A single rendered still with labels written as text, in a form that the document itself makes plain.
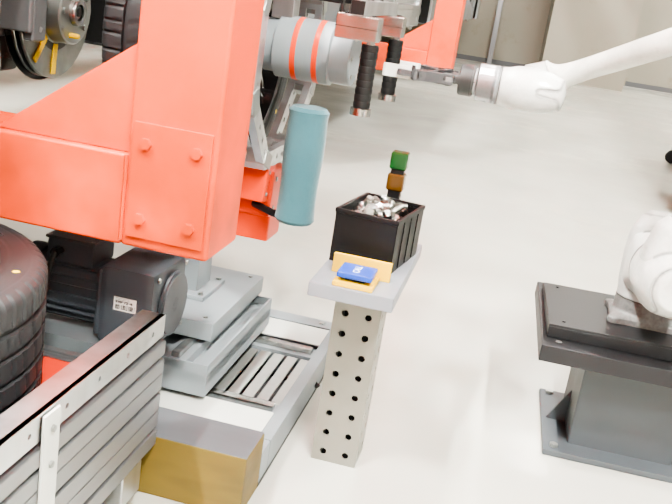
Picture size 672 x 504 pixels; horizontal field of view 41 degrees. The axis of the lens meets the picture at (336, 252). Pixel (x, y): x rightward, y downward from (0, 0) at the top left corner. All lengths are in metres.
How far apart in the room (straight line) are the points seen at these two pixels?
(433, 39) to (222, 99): 4.20
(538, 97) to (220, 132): 0.91
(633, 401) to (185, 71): 1.35
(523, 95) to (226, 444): 1.04
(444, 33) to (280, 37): 3.63
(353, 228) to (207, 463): 0.55
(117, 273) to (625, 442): 1.27
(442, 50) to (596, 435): 3.66
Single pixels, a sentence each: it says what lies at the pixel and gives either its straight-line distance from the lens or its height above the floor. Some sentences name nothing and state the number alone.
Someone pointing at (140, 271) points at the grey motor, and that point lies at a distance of 1.84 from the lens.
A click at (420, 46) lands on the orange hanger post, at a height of 0.70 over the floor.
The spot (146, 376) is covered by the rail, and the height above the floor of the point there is 0.30.
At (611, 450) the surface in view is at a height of 0.02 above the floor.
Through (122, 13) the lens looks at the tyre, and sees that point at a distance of 1.90.
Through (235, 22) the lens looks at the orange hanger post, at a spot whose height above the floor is 0.92.
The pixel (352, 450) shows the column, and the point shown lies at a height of 0.04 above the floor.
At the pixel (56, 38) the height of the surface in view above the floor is 0.79.
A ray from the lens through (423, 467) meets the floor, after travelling 2.10.
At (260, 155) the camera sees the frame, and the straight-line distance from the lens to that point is 2.00.
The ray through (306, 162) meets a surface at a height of 0.63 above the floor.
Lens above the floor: 1.01
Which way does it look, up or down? 17 degrees down
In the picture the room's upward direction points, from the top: 9 degrees clockwise
